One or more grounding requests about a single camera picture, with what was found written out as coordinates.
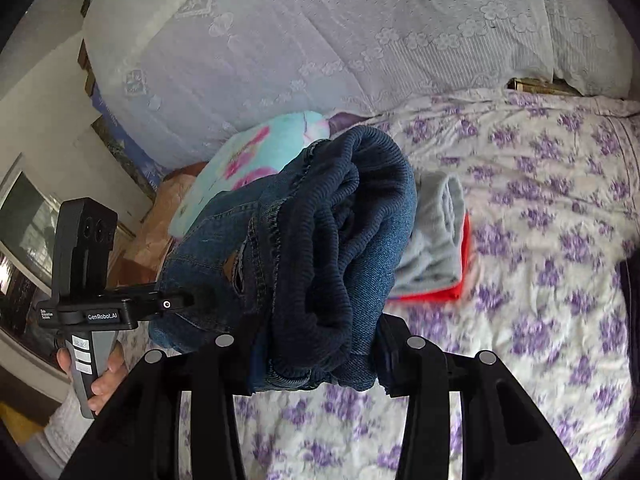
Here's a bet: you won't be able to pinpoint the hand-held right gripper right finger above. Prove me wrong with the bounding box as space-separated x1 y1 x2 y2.
375 315 583 480

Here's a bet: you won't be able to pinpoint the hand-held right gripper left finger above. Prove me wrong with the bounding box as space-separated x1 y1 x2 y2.
60 332 252 480

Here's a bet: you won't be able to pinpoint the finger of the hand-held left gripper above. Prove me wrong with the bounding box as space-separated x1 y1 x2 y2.
154 284 242 318

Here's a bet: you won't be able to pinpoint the blue denim jeans pants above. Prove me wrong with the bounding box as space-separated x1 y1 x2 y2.
148 126 419 394

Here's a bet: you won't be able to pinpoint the grey folded pants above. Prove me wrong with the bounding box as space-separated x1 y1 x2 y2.
392 172 469 297

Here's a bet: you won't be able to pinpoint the person's left hand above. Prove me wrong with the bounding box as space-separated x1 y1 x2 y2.
56 341 129 413

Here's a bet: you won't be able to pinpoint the brown patterned cloth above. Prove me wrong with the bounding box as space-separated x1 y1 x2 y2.
106 161 212 288

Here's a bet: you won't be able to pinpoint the red folded garment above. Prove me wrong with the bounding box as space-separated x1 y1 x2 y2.
395 212 474 304

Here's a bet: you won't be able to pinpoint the blue patterned blanket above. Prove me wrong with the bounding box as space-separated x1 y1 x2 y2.
89 85 168 203

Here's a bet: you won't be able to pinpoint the turquoise pink floral quilt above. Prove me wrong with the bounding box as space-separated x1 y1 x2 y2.
169 110 332 239

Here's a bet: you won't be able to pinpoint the purple floral bed sheet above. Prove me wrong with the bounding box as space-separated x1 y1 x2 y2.
117 87 640 480

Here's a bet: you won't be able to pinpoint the dark purple cloth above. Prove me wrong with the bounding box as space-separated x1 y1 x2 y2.
326 112 383 135

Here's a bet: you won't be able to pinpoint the white lace bedding cover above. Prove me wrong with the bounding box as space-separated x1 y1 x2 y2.
81 0 640 172

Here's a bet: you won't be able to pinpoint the brown wooden headboard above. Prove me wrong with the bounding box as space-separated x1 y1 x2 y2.
506 77 581 96

